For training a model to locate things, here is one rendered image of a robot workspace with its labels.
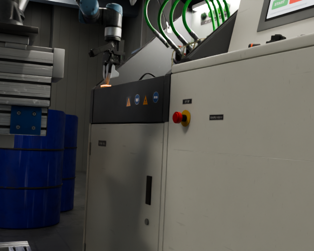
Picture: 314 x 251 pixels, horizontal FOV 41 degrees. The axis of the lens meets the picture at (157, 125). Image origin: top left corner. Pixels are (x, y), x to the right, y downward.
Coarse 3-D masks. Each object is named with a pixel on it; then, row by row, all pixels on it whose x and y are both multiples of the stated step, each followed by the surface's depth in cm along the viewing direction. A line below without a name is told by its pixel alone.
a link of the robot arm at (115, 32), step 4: (108, 28) 187; (112, 28) 186; (116, 28) 187; (120, 28) 189; (108, 32) 187; (112, 32) 186; (116, 32) 187; (120, 32) 189; (112, 36) 187; (116, 36) 187; (120, 36) 189
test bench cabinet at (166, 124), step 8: (88, 136) 197; (88, 144) 197; (88, 152) 196; (88, 160) 196; (88, 168) 195; (88, 176) 195; (160, 208) 139; (160, 216) 138; (160, 224) 138; (160, 232) 138; (160, 240) 138; (160, 248) 137
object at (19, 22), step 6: (0, 0) 122; (6, 0) 123; (12, 0) 124; (18, 0) 128; (0, 6) 121; (6, 6) 122; (12, 6) 124; (0, 12) 120; (6, 12) 121; (12, 12) 124; (18, 12) 126; (0, 18) 120; (6, 18) 121; (12, 18) 124; (18, 18) 125; (18, 24) 124
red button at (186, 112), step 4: (176, 112) 127; (184, 112) 129; (188, 112) 128; (172, 116) 128; (176, 116) 126; (180, 116) 126; (184, 116) 128; (188, 116) 127; (176, 120) 126; (180, 120) 126; (184, 120) 128; (188, 120) 127; (184, 124) 129
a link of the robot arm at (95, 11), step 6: (78, 0) 174; (84, 0) 171; (90, 0) 171; (96, 0) 172; (84, 6) 171; (90, 6) 171; (96, 6) 172; (84, 12) 174; (90, 12) 173; (96, 12) 176; (90, 18) 181
